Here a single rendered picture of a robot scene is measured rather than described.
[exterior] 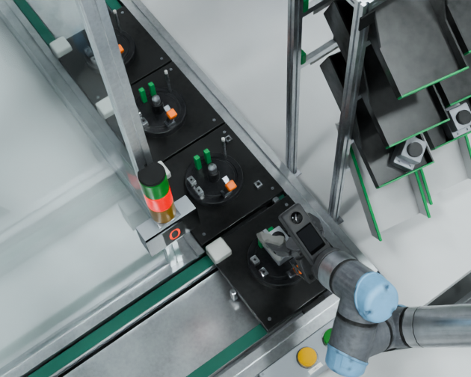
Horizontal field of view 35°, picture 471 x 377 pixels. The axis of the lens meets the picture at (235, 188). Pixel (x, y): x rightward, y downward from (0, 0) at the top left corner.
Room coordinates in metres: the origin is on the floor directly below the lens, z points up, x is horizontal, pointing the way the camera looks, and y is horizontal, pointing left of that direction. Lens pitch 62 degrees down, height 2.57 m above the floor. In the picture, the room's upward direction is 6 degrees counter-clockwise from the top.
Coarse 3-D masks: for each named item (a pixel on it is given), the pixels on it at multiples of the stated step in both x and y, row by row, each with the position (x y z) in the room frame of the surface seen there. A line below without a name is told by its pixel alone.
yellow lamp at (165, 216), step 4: (172, 204) 0.65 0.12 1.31; (168, 208) 0.65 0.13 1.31; (172, 208) 0.65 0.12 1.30; (152, 212) 0.65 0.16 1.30; (156, 212) 0.64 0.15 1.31; (160, 212) 0.64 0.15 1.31; (164, 212) 0.64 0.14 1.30; (168, 212) 0.64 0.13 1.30; (172, 212) 0.65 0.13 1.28; (152, 216) 0.65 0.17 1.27; (156, 216) 0.64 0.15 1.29; (160, 216) 0.64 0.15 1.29; (164, 216) 0.64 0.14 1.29; (168, 216) 0.64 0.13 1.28; (172, 216) 0.65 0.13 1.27; (156, 220) 0.64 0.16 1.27; (160, 220) 0.64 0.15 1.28; (164, 220) 0.64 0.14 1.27; (168, 220) 0.64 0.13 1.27
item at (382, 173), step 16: (320, 64) 0.93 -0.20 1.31; (336, 64) 0.94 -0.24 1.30; (336, 80) 0.87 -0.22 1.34; (336, 96) 0.87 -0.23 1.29; (368, 112) 0.84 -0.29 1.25; (368, 128) 0.81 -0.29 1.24; (368, 144) 0.78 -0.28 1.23; (368, 160) 0.74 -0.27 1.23; (384, 160) 0.75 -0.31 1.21; (432, 160) 0.74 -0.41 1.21; (384, 176) 0.72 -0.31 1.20; (400, 176) 0.72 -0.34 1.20
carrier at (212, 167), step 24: (192, 144) 0.99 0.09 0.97; (216, 144) 0.98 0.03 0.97; (240, 144) 0.97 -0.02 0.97; (168, 168) 0.93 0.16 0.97; (192, 168) 0.91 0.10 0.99; (216, 168) 0.87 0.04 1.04; (240, 168) 0.89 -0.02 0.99; (264, 168) 0.90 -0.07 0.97; (192, 192) 0.84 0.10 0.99; (216, 192) 0.84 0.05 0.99; (240, 192) 0.84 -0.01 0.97; (264, 192) 0.83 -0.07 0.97; (216, 216) 0.78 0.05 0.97; (240, 216) 0.78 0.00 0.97
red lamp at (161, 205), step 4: (168, 192) 0.65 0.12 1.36; (144, 196) 0.65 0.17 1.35; (164, 196) 0.65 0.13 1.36; (168, 196) 0.65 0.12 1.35; (172, 196) 0.67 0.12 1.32; (148, 200) 0.65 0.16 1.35; (152, 200) 0.64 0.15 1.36; (156, 200) 0.64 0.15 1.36; (160, 200) 0.64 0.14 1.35; (164, 200) 0.64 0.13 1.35; (168, 200) 0.65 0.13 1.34; (172, 200) 0.66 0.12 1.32; (148, 204) 0.65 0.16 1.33; (152, 204) 0.64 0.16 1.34; (156, 204) 0.64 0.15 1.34; (160, 204) 0.64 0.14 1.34; (164, 204) 0.64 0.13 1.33; (168, 204) 0.65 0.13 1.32; (152, 208) 0.64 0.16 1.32; (156, 208) 0.64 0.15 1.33; (160, 208) 0.64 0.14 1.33; (164, 208) 0.64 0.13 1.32
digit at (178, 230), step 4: (176, 224) 0.65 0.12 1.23; (180, 224) 0.65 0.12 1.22; (172, 228) 0.64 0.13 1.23; (176, 228) 0.64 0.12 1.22; (180, 228) 0.65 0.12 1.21; (184, 228) 0.65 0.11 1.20; (168, 232) 0.64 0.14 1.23; (172, 232) 0.64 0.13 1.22; (176, 232) 0.64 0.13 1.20; (180, 232) 0.65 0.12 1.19; (184, 232) 0.65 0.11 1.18; (164, 236) 0.63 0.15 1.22; (168, 236) 0.63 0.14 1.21; (172, 236) 0.64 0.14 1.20; (176, 236) 0.64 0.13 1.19; (180, 236) 0.65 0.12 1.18; (164, 240) 0.63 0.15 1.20; (168, 240) 0.63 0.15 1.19; (172, 240) 0.64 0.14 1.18; (168, 244) 0.63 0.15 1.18
